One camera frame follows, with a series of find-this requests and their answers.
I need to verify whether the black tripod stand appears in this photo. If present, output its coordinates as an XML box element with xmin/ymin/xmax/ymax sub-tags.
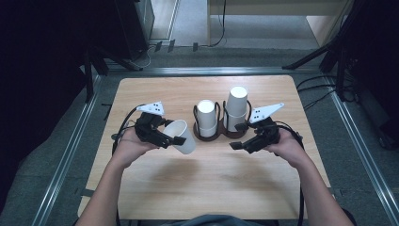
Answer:
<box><xmin>281</xmin><ymin>0</ymin><xmax>368</xmax><ymax>102</ymax></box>

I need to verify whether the thin black hanging cable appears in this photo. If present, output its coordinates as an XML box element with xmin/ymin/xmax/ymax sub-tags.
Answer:
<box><xmin>207</xmin><ymin>0</ymin><xmax>228</xmax><ymax>48</ymax></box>

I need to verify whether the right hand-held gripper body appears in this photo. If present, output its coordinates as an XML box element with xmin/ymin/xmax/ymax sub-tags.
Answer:
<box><xmin>248</xmin><ymin>102</ymin><xmax>285</xmax><ymax>153</ymax></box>

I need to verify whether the aluminium frame rail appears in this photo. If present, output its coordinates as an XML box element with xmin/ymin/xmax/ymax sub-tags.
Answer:
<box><xmin>31</xmin><ymin>74</ymin><xmax>104</xmax><ymax>226</ymax></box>
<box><xmin>324</xmin><ymin>74</ymin><xmax>399</xmax><ymax>226</ymax></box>
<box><xmin>106</xmin><ymin>66</ymin><xmax>324</xmax><ymax>77</ymax></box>

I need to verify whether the person's left hand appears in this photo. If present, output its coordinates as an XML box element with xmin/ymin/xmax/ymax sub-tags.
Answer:
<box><xmin>111</xmin><ymin>126</ymin><xmax>158</xmax><ymax>169</ymax></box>

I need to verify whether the dark brown wire cup holder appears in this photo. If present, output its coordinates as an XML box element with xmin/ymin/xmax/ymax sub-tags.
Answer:
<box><xmin>192</xmin><ymin>100</ymin><xmax>253</xmax><ymax>142</ymax></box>

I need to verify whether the person's grey-blue clothing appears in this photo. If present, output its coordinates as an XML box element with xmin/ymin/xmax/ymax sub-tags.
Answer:
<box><xmin>161</xmin><ymin>214</ymin><xmax>266</xmax><ymax>226</ymax></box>

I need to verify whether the right hand-held gripper cable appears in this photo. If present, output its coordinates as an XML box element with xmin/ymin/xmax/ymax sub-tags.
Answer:
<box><xmin>275</xmin><ymin>121</ymin><xmax>307</xmax><ymax>226</ymax></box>

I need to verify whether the dark curtain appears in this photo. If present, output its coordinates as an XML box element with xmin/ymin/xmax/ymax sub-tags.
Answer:
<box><xmin>0</xmin><ymin>0</ymin><xmax>119</xmax><ymax>215</ymax></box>

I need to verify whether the light wooden furniture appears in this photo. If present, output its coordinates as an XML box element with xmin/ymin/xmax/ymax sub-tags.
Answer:
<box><xmin>206</xmin><ymin>0</ymin><xmax>354</xmax><ymax>47</ymax></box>

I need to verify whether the left hand-held gripper cable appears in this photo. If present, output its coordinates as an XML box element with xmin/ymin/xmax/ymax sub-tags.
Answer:
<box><xmin>111</xmin><ymin>104</ymin><xmax>147</xmax><ymax>226</ymax></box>

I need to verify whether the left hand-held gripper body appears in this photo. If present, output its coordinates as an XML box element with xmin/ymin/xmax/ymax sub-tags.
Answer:
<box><xmin>135</xmin><ymin>101</ymin><xmax>168</xmax><ymax>147</ymax></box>

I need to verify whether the white floor cable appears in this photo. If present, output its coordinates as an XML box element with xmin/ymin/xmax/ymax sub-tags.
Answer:
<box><xmin>131</xmin><ymin>43</ymin><xmax>158</xmax><ymax>71</ymax></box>

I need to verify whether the white paper cup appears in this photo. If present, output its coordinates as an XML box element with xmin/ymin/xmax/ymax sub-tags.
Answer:
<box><xmin>163</xmin><ymin>119</ymin><xmax>198</xmax><ymax>155</ymax></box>

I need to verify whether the hand-held gripper cable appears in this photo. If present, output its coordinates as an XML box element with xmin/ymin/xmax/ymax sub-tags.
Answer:
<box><xmin>275</xmin><ymin>121</ymin><xmax>307</xmax><ymax>226</ymax></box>
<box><xmin>111</xmin><ymin>104</ymin><xmax>147</xmax><ymax>226</ymax></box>

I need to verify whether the black cabinet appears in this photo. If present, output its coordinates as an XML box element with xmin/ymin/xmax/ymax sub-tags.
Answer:
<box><xmin>113</xmin><ymin>0</ymin><xmax>155</xmax><ymax>61</ymax></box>

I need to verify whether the tall stack of paper cups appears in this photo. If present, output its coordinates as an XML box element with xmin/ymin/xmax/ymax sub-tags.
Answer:
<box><xmin>224</xmin><ymin>86</ymin><xmax>249</xmax><ymax>133</ymax></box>

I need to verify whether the person's right hand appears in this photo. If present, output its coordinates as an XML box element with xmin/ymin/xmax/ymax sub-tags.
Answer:
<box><xmin>263</xmin><ymin>129</ymin><xmax>307</xmax><ymax>169</ymax></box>

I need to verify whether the black floor cable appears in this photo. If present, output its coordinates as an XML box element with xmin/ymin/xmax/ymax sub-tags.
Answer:
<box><xmin>295</xmin><ymin>74</ymin><xmax>338</xmax><ymax>90</ymax></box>
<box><xmin>302</xmin><ymin>89</ymin><xmax>337</xmax><ymax>111</ymax></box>

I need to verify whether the short stack of paper cups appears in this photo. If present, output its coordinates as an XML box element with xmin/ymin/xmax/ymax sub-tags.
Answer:
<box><xmin>197</xmin><ymin>99</ymin><xmax>217</xmax><ymax>138</ymax></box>

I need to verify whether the black metal stand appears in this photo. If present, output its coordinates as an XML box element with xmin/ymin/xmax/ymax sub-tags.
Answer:
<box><xmin>82</xmin><ymin>46</ymin><xmax>144</xmax><ymax>104</ymax></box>

